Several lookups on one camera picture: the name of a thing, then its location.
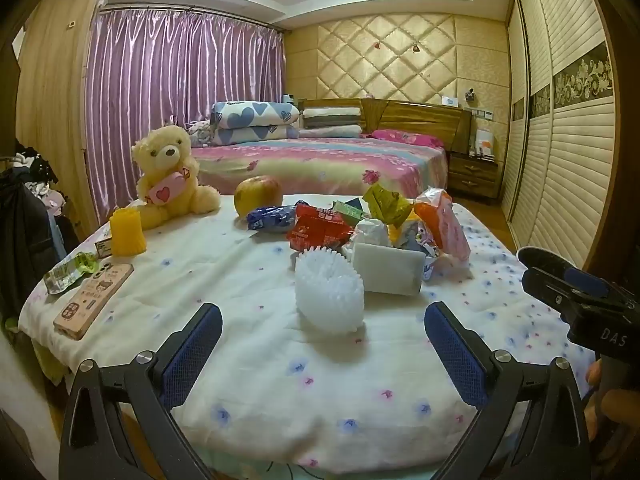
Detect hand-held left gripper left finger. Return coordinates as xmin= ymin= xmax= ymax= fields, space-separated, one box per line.
xmin=59 ymin=303 xmax=223 ymax=480

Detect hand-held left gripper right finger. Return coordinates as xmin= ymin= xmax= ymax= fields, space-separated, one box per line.
xmin=424 ymin=302 xmax=591 ymax=480

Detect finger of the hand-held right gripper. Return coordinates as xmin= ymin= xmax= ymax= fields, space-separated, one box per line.
xmin=517 ymin=246 xmax=636 ymax=307
xmin=521 ymin=266 xmax=583 ymax=322

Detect white foam block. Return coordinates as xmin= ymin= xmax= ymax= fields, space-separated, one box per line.
xmin=352 ymin=242 xmax=427 ymax=296

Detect orange white plastic packet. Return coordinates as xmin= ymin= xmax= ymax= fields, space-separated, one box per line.
xmin=414 ymin=187 xmax=472 ymax=261

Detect colourful wrapper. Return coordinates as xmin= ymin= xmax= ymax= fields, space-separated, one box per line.
xmin=395 ymin=220 xmax=441 ymax=281

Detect white foam fruit net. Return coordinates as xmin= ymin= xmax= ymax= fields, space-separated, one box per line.
xmin=294 ymin=248 xmax=366 ymax=332

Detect white tissue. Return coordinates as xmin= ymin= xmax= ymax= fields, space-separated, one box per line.
xmin=352 ymin=219 xmax=393 ymax=248

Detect blue snack packet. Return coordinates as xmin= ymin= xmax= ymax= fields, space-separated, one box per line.
xmin=246 ymin=205 xmax=301 ymax=233

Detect yellow green snack wrapper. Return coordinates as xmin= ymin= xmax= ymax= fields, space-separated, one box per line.
xmin=362 ymin=182 xmax=416 ymax=228

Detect red snack packet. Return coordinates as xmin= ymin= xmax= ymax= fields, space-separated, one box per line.
xmin=286 ymin=201 xmax=357 ymax=252

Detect person's right hand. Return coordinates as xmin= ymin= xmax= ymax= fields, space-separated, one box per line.
xmin=584 ymin=359 xmax=640 ymax=443

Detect white floral blanket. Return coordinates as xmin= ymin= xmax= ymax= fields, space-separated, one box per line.
xmin=17 ymin=192 xmax=601 ymax=468

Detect louvred sliding wardrobe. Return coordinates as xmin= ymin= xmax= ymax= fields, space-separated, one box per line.
xmin=500 ymin=0 xmax=618 ymax=271

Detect wooden nightstand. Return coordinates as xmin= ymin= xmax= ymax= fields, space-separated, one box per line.
xmin=447 ymin=152 xmax=501 ymax=201

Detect clear green plastic wrapper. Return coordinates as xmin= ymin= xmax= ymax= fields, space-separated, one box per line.
xmin=42 ymin=251 xmax=101 ymax=295

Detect white boxes on nightstand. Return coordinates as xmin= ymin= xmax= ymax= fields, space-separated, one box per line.
xmin=470 ymin=127 xmax=496 ymax=161

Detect red yellow apple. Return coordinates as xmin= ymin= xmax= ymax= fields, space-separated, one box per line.
xmin=234 ymin=175 xmax=284 ymax=220

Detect cream teddy bear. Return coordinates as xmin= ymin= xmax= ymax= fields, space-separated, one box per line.
xmin=131 ymin=125 xmax=222 ymax=231

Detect black bag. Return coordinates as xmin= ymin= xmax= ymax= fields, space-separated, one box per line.
xmin=0 ymin=167 xmax=81 ymax=311

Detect pink floral pillow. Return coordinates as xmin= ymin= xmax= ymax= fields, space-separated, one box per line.
xmin=371 ymin=129 xmax=446 ymax=148

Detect wooden headboard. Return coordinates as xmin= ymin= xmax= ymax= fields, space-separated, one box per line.
xmin=300 ymin=97 xmax=473 ymax=153

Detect patterned plush cloth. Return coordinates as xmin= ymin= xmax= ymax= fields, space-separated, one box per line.
xmin=187 ymin=119 xmax=216 ymax=148

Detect folded heart print quilt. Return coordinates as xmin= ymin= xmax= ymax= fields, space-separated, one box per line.
xmin=212 ymin=125 xmax=301 ymax=147

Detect bed with pink floral sheet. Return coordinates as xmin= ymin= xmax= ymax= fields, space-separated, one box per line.
xmin=187 ymin=137 xmax=451 ymax=198

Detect pile of clothes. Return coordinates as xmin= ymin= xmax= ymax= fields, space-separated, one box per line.
xmin=0 ymin=142 xmax=66 ymax=231

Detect heart pattern pillows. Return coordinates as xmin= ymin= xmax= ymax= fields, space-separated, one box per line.
xmin=210 ymin=101 xmax=302 ymax=128

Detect white pillow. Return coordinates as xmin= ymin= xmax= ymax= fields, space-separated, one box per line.
xmin=300 ymin=124 xmax=363 ymax=139

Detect striped pillow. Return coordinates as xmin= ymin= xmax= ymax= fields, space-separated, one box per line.
xmin=302 ymin=106 xmax=363 ymax=128

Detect light wooden cabinet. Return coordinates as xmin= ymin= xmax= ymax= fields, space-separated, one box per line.
xmin=15 ymin=0 xmax=103 ymax=241

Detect purple satin curtain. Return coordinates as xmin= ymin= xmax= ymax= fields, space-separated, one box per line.
xmin=82 ymin=7 xmax=287 ymax=233

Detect curtain rod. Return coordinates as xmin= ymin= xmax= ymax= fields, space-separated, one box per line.
xmin=100 ymin=4 xmax=287 ymax=35

